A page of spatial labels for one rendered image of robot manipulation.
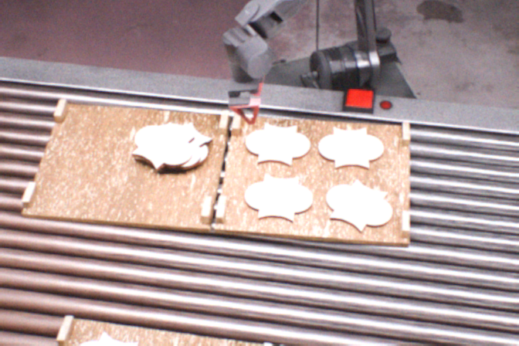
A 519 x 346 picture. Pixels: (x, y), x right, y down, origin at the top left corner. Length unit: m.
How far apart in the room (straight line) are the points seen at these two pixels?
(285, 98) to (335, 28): 1.70
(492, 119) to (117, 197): 0.90
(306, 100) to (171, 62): 1.59
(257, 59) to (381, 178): 0.42
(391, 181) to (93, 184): 0.66
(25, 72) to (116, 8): 1.71
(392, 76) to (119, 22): 1.25
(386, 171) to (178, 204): 0.47
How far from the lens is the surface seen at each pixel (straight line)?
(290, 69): 3.48
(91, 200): 2.16
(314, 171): 2.18
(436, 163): 2.25
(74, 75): 2.49
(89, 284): 2.03
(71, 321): 1.94
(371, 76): 3.32
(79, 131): 2.31
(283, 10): 2.02
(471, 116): 2.38
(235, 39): 2.01
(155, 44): 4.00
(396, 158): 2.22
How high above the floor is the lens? 2.53
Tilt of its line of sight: 46 degrees down
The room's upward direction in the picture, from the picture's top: 1 degrees counter-clockwise
